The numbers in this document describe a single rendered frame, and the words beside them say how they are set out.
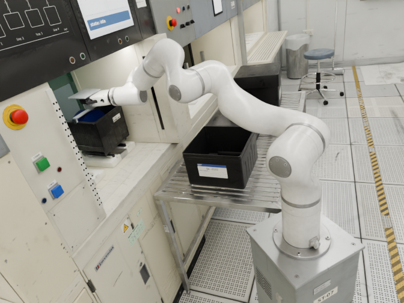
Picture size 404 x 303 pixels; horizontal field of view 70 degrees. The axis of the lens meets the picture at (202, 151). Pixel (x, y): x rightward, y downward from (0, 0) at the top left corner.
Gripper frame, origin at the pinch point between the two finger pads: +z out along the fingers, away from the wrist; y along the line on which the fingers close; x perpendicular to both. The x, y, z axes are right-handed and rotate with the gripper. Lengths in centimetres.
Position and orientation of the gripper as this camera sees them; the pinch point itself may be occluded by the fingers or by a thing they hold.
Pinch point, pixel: (87, 98)
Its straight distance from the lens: 151.1
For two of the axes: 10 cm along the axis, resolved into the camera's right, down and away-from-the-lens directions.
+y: 3.4, -5.2, 7.8
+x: -1.7, -8.5, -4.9
